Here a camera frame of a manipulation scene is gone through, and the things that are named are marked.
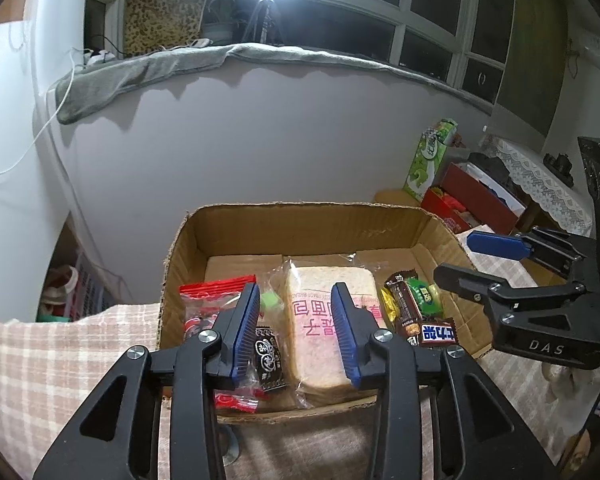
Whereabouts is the pink plaid cloth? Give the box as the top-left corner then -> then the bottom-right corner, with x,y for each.
0,220 -> 596,480

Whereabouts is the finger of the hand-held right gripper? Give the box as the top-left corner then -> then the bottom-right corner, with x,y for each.
433,262 -> 587,332
466,227 -> 587,279

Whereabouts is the black packet white print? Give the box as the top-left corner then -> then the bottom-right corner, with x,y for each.
252,325 -> 289,392

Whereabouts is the white cable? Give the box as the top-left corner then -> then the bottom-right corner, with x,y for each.
0,34 -> 90,177

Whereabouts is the window frame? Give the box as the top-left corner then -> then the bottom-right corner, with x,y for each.
84,0 -> 516,111

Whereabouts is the leopard print cushion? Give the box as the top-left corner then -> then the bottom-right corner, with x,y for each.
123,0 -> 206,57

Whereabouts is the yellow candy packet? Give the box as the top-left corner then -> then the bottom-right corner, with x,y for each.
379,287 -> 399,332

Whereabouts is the white lace cloth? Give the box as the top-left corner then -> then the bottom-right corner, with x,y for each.
481,133 -> 594,239

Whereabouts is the grey blanket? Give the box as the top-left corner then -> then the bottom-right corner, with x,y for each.
55,42 -> 463,126

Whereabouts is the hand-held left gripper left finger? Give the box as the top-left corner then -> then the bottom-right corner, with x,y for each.
32,282 -> 262,480

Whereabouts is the bagged sliced bread pink print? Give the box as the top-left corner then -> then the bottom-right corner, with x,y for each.
281,259 -> 381,403

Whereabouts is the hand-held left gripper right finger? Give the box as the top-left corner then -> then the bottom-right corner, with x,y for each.
330,282 -> 558,480

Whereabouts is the red clear snack packet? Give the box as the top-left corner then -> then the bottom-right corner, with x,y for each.
214,389 -> 259,414
178,274 -> 258,346

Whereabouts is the red open box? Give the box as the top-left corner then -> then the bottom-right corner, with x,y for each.
420,161 -> 527,235

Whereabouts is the dark curtain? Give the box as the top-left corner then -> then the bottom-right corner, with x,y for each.
494,0 -> 570,137

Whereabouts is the light green snack packet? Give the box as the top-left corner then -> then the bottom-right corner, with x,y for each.
405,277 -> 442,319

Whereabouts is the cardboard box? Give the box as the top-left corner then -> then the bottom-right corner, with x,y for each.
157,202 -> 496,423

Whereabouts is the green tissue box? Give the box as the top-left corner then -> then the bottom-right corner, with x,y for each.
402,119 -> 459,202

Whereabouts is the tripod stand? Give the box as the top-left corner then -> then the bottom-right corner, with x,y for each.
242,0 -> 287,47

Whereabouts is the brown chocolate bar blue label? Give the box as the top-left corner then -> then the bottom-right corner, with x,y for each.
383,273 -> 424,339
406,317 -> 459,349

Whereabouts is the potted plant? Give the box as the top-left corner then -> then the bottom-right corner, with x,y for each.
199,0 -> 243,47

